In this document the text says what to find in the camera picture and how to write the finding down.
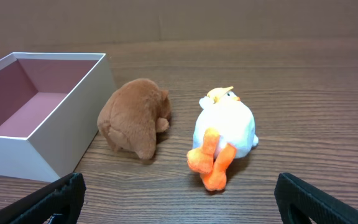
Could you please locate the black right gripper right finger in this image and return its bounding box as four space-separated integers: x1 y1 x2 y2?
274 172 358 224

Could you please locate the white box pink interior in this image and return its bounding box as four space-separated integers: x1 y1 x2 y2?
0 52 116 182

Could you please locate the brown plush toy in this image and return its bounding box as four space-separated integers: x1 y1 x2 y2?
97 78 172 160

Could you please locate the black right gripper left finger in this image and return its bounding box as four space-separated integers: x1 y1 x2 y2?
0 172 86 224

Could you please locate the white orange plush duck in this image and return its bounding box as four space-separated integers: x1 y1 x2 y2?
186 86 259 191

